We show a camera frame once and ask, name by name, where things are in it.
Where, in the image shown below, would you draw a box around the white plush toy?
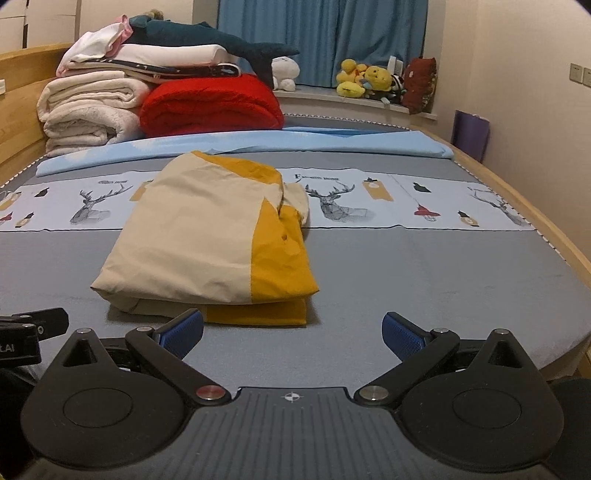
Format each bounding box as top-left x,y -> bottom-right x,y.
271,56 -> 301,92

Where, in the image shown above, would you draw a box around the white folded pillow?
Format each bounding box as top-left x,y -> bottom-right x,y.
112,43 -> 238,68

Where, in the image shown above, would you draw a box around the red folded blanket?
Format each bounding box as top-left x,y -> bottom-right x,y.
139,74 -> 284,137

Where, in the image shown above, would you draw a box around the grey printed bed sheet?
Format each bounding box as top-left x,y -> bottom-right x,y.
0,112 -> 591,393

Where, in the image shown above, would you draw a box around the yellow plush toys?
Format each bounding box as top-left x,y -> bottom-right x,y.
335,59 -> 406,105

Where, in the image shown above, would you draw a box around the beige and yellow jacket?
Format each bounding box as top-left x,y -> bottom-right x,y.
91,152 -> 318,327

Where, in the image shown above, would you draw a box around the dark red cushion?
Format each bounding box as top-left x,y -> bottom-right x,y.
402,58 -> 437,115

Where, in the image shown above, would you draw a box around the light blue blanket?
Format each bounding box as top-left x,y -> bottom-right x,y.
36,127 -> 454,178

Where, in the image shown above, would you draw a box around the wooden bed frame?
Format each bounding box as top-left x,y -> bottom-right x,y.
0,43 -> 591,379

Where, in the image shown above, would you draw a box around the pink and white clothes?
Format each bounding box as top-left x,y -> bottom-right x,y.
55,15 -> 133,77

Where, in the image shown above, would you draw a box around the blue curtain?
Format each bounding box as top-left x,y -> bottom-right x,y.
217,0 -> 429,87

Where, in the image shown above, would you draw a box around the dark teal shark plush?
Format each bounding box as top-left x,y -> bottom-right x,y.
128,15 -> 300,88

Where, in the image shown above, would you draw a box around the cream fleece blanket stack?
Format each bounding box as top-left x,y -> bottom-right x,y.
36,71 -> 151,158

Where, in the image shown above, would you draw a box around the wall switch plate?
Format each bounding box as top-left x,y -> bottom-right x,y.
569,63 -> 584,84

